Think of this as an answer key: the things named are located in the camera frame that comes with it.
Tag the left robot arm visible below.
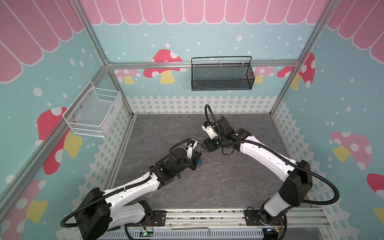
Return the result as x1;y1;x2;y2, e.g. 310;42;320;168
60;146;202;240

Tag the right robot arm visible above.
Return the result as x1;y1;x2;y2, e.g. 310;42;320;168
202;117;340;226

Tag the longer silver wrench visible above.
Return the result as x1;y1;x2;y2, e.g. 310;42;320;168
191;136;205;145

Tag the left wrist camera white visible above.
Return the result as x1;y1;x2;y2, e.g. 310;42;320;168
186;140;198;159

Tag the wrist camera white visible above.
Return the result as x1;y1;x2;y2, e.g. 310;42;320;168
186;140;198;159
202;121;218;140

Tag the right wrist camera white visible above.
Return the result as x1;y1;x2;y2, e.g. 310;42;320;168
202;121;218;140

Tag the black wire mesh basket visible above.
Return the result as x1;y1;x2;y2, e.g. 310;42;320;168
191;56;255;92

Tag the white wire mesh basket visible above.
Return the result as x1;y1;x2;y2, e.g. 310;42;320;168
63;82;123;138

